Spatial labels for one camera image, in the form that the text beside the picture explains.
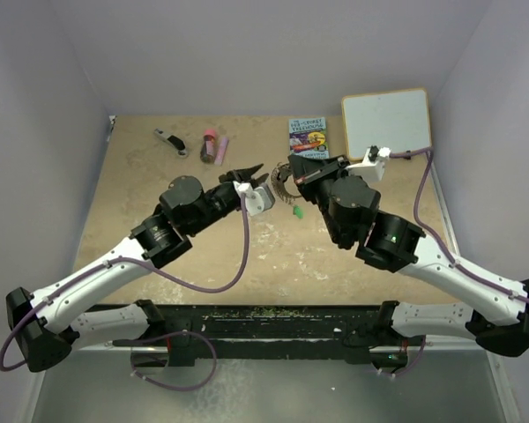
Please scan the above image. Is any green key tag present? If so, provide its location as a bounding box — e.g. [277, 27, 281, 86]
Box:
[293, 205, 303, 219]

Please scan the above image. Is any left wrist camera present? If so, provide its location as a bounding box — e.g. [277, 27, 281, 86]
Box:
[234, 182, 275, 216]

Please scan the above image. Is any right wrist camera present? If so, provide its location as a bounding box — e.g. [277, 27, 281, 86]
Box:
[346, 145, 391, 183]

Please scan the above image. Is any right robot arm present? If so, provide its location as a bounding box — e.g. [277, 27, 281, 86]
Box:
[271, 146, 529, 357]

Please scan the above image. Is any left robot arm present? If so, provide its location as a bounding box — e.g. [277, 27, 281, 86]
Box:
[0, 166, 274, 373]

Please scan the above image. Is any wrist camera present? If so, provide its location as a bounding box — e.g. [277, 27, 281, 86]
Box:
[234, 182, 275, 216]
[346, 145, 391, 183]

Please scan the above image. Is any right aluminium rail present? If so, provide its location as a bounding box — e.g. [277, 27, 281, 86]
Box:
[425, 152, 502, 353]

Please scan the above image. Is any black base frame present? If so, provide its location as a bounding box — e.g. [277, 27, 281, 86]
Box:
[87, 301, 424, 369]

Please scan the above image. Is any treehouse paperback book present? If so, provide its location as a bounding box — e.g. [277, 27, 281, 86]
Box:
[288, 117, 330, 160]

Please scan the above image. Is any large keyring with small rings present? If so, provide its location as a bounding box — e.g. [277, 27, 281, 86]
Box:
[270, 163, 298, 205]

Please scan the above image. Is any small whiteboard on stand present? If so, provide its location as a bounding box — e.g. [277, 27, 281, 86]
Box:
[341, 87, 432, 160]

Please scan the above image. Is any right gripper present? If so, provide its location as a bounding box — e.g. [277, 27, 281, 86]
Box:
[289, 153, 354, 245]

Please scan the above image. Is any pink tube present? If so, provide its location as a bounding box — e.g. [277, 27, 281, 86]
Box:
[214, 137, 229, 166]

